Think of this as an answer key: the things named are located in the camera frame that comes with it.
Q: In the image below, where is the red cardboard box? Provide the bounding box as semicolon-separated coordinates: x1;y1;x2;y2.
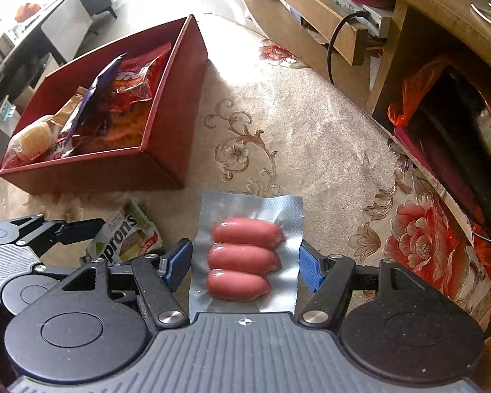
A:
0;14;209;195

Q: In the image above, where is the blue snack packet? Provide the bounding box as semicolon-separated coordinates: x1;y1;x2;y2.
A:
59;53;127;152

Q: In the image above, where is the vacuum-packed sausage pack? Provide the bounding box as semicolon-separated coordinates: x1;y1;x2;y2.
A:
188;190;304;323

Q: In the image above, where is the golden cracker packet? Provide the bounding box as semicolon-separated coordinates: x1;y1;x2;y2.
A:
51;86;88;136

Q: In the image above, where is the red snack packet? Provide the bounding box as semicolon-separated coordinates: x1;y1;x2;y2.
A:
106;43;173;117

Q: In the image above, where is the yellow pastry packet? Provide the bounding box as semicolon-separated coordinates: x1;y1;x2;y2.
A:
76;106;146;152

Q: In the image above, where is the black cable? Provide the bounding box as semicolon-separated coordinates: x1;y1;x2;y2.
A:
326;10;369;86

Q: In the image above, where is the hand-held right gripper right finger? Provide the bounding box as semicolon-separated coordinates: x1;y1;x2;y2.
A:
297;241;428;328

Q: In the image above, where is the green and red wafer packet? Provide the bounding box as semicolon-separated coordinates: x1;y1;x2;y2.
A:
85;198;164;267

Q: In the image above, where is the clear bread packet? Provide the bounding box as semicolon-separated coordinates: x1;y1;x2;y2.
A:
6;117;56;164

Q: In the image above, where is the wooden television cabinet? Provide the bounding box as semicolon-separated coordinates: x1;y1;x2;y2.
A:
237;0;491;140

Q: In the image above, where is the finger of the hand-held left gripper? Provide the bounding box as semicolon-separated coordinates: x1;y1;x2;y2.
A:
30;218;106;256

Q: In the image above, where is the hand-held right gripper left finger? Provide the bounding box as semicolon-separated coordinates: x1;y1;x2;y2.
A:
49;238;194;330

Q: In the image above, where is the white snack packet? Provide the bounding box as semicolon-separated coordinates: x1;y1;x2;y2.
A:
45;137;78;161

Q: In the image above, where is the orange plastic bag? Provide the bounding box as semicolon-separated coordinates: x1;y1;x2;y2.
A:
388;55;491;316

